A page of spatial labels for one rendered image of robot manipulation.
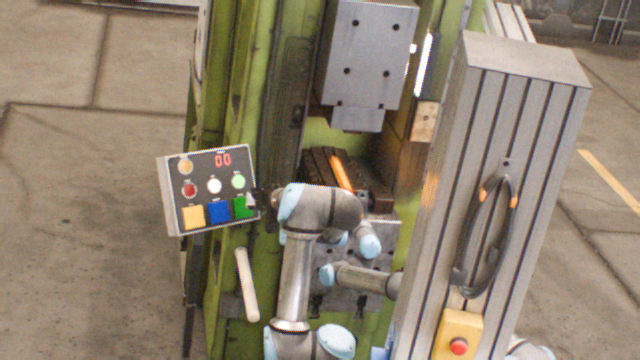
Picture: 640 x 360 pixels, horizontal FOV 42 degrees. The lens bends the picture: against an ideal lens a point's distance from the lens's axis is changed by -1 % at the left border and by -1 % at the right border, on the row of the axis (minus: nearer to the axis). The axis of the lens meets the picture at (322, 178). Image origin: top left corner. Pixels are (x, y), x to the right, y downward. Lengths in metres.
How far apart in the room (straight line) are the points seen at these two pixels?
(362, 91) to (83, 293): 1.87
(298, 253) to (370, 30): 1.00
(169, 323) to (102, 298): 0.37
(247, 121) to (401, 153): 0.65
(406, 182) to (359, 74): 0.62
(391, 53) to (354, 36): 0.16
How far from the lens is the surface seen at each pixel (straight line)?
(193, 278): 3.32
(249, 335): 3.82
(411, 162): 3.49
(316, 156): 3.60
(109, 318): 4.16
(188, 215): 2.98
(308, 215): 2.35
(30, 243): 4.69
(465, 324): 1.91
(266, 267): 3.62
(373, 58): 3.10
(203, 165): 3.03
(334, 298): 3.52
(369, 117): 3.19
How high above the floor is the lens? 2.53
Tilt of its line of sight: 27 degrees down
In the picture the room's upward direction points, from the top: 10 degrees clockwise
